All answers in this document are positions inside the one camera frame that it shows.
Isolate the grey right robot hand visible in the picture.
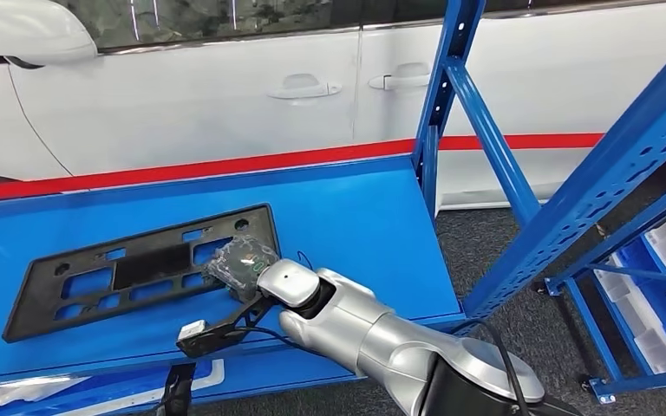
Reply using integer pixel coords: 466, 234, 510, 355
201, 234, 281, 304

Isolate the black plastic plate frame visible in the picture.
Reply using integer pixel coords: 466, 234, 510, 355
2, 204, 281, 344

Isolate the blue metal shelf rack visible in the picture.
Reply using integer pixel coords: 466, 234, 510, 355
545, 166, 666, 406
0, 0, 666, 416

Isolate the white car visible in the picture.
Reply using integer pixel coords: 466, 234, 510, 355
0, 0, 666, 211

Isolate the black right camera bracket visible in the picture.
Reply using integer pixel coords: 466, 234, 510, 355
175, 289, 279, 360

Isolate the thin black camera cable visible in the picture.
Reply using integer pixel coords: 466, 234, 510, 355
235, 326, 311, 353

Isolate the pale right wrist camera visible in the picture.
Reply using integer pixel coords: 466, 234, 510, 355
178, 320, 206, 341

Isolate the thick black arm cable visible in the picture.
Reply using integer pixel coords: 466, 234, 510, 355
454, 318, 521, 416

